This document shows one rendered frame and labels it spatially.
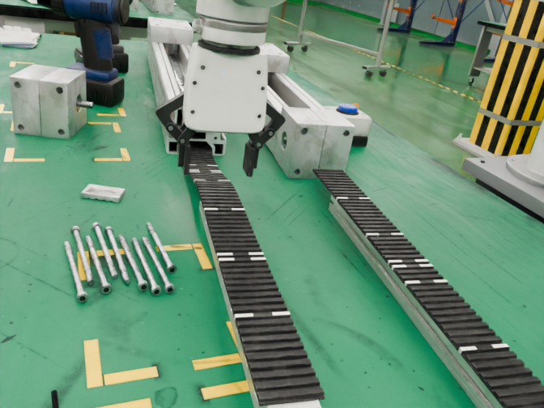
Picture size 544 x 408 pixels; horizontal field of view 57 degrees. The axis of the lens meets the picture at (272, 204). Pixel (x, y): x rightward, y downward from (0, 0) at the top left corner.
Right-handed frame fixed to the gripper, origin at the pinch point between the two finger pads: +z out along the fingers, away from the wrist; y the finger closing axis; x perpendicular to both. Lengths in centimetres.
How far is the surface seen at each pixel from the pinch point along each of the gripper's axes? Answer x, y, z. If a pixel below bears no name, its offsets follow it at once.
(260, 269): -20.5, 1.4, 3.0
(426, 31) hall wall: 1025, 661, 74
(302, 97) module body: 30.7, 21.5, -2.0
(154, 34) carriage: 76, -4, -4
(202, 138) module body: 20.0, 1.0, 3.6
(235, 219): -9.7, 0.9, 3.1
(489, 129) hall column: 244, 251, 65
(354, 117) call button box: 27.7, 32.0, 0.5
